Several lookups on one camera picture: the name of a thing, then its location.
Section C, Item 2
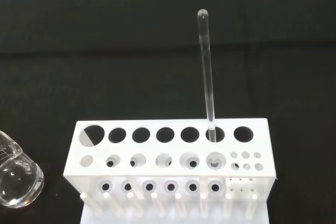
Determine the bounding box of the white test tube rack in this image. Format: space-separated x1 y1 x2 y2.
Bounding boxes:
62 118 278 224

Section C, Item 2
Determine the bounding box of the black scalloped bench cloth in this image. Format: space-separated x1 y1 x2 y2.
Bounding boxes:
0 0 336 224

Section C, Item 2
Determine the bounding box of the small clear glass beaker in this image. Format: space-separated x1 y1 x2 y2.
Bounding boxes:
0 130 45 208

